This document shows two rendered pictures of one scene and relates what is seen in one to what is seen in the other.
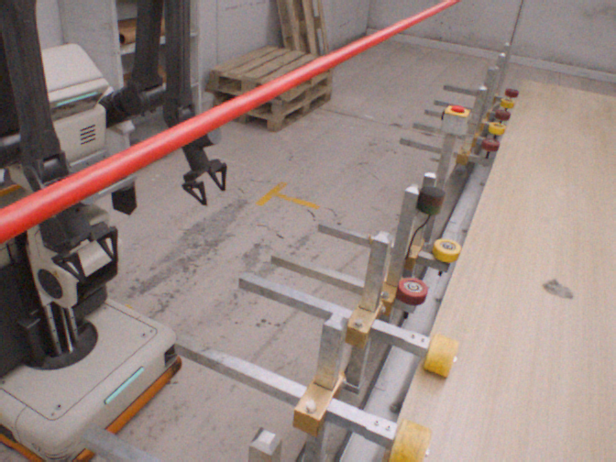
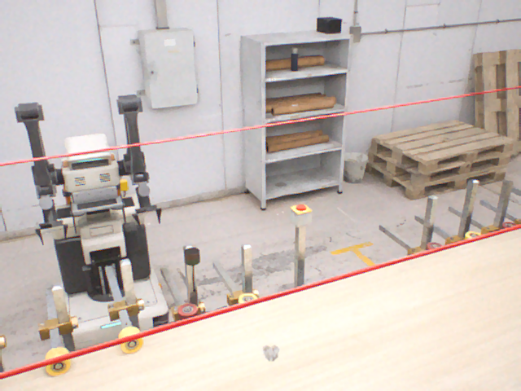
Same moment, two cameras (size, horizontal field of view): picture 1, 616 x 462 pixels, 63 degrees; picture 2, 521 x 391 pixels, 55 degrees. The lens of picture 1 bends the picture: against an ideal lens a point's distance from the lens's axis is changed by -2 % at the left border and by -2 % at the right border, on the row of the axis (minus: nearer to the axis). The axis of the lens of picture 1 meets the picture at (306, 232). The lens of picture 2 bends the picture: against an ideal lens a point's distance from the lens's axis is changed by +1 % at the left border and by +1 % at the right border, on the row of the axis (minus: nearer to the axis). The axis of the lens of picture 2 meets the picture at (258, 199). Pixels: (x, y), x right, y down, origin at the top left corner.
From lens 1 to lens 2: 1.72 m
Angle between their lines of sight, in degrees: 39
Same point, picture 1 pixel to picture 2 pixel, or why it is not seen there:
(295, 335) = not seen: hidden behind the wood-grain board
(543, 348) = (198, 371)
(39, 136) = (38, 176)
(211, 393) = not seen: hidden behind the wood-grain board
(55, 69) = (82, 145)
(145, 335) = (147, 302)
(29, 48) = (33, 141)
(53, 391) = (84, 310)
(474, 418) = (109, 375)
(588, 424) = not seen: outside the picture
